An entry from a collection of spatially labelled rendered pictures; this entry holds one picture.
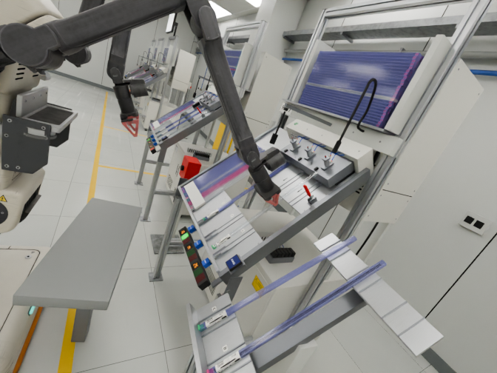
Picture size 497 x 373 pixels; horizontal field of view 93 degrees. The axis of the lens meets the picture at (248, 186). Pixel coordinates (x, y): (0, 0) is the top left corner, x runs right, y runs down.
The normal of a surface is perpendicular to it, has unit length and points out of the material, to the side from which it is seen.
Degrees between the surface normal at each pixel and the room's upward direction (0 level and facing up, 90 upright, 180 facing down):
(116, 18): 87
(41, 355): 0
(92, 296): 0
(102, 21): 87
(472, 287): 90
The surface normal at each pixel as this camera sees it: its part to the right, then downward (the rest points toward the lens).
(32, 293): 0.36, -0.88
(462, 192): -0.82, -0.13
